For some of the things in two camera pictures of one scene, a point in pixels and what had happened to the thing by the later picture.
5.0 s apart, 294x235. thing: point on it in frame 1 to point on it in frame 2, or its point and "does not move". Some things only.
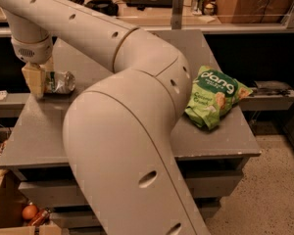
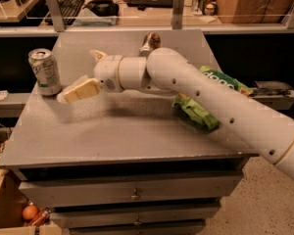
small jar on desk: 209,9 does not move
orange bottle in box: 40,217 does not move
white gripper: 33,52 to 108,71
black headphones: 104,5 does not move
